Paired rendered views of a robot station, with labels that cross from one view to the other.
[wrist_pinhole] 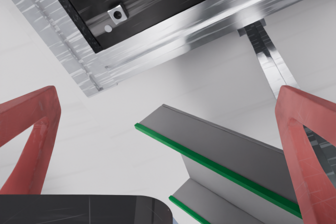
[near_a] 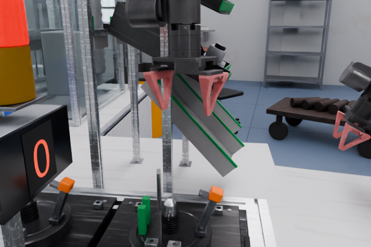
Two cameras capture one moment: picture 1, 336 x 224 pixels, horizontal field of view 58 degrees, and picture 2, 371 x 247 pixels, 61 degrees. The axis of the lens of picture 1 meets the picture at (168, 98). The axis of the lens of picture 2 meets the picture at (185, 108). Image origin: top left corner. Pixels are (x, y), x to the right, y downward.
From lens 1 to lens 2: 0.50 m
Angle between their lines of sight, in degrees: 50
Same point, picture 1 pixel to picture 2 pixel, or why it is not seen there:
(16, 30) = not seen: outside the picture
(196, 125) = (207, 153)
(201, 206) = (228, 137)
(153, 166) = (269, 187)
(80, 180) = (328, 196)
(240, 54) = not seen: hidden behind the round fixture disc
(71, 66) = (264, 210)
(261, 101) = (186, 192)
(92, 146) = (305, 207)
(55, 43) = (265, 220)
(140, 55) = (223, 202)
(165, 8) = (196, 205)
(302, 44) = not seen: hidden behind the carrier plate
